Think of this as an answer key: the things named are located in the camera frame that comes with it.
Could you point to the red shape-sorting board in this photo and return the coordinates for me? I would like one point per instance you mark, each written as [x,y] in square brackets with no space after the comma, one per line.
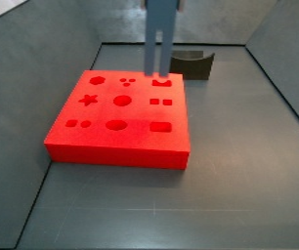
[123,119]

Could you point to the dark grey curved block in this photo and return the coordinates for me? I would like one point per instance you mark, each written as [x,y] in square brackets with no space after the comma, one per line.
[192,64]

